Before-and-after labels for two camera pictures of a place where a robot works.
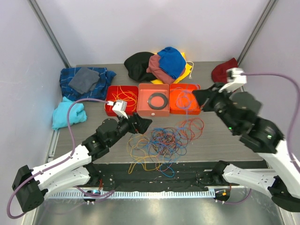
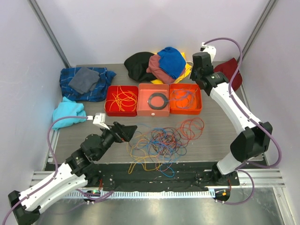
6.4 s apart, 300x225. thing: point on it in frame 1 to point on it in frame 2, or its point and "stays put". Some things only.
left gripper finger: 140,124 to 126,131
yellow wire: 143,151 stays put
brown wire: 165,146 stays put
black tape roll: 159,94 stays put
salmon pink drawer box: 153,100 stays put
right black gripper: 205,96 to 192,76
